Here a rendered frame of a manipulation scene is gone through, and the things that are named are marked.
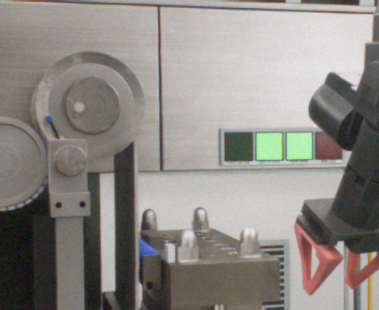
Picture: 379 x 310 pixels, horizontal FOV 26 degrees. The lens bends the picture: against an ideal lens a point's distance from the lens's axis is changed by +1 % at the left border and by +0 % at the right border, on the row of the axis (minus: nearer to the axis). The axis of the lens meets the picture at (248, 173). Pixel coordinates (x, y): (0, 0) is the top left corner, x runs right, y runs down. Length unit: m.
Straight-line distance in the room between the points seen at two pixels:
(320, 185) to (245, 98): 2.58
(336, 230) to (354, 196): 0.04
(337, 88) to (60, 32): 0.73
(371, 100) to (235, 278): 0.47
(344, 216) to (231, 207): 3.12
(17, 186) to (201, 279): 0.28
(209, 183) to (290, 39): 2.40
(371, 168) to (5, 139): 0.54
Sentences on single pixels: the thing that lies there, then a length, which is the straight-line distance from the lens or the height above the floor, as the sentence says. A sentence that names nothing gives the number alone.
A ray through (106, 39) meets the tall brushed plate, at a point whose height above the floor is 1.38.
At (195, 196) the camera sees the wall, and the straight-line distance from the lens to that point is 3.90.
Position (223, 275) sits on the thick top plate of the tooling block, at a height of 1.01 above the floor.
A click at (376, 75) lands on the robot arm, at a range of 0.76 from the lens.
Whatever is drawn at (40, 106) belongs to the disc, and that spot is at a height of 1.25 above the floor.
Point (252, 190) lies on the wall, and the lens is 3.97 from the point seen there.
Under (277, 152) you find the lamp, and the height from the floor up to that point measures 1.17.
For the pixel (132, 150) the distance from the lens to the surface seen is 1.17.
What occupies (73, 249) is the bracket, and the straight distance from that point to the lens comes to 1.11.
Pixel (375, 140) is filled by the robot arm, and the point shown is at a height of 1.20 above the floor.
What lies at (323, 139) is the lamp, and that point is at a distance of 1.57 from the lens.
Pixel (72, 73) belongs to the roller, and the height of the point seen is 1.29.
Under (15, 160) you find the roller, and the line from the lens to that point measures 1.14.
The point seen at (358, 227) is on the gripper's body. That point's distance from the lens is 0.83.
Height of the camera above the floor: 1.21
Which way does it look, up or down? 3 degrees down
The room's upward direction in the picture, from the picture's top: straight up
